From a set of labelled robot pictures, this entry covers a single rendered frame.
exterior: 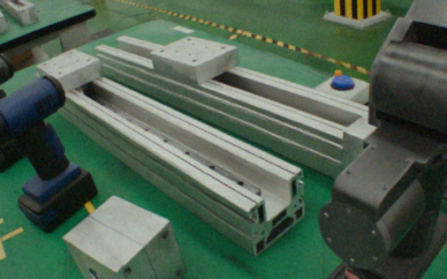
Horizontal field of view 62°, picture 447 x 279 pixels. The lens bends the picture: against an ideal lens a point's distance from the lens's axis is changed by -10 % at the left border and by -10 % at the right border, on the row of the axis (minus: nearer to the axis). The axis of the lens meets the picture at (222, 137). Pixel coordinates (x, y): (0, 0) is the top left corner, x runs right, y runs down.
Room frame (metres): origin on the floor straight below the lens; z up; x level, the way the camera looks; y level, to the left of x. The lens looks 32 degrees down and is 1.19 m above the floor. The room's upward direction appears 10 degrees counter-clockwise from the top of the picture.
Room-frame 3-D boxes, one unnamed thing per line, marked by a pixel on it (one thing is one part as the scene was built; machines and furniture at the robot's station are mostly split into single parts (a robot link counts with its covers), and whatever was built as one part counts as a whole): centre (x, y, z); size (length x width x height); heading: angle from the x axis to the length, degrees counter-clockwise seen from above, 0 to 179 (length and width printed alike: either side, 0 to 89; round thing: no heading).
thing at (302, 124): (0.82, 0.03, 0.82); 0.80 x 0.10 x 0.09; 37
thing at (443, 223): (0.24, -0.15, 0.92); 0.10 x 0.07 x 0.07; 127
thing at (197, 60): (0.82, 0.03, 0.87); 0.16 x 0.11 x 0.07; 37
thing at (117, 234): (0.36, 0.13, 0.83); 0.11 x 0.10 x 0.10; 140
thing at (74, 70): (0.91, 0.33, 0.87); 0.16 x 0.11 x 0.07; 37
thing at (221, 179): (0.71, 0.18, 0.82); 0.80 x 0.10 x 0.09; 37
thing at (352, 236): (0.21, -0.12, 1.01); 0.12 x 0.09 x 0.12; 127
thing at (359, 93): (0.67, -0.23, 0.81); 0.10 x 0.08 x 0.06; 127
